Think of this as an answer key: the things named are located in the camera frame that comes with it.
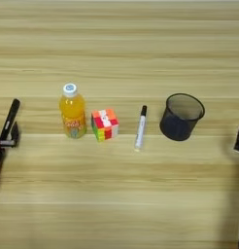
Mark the black rounded gripper post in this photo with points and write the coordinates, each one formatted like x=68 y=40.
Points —
x=11 y=116

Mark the white marker pen black cap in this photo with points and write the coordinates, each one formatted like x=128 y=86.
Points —
x=141 y=129

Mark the colourful Rubik's cube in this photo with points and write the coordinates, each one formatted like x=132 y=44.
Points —
x=105 y=124

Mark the black mesh pen cup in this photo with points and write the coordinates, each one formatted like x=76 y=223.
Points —
x=176 y=128

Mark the orange juice bottle white cap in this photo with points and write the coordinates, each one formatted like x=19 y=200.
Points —
x=73 y=110

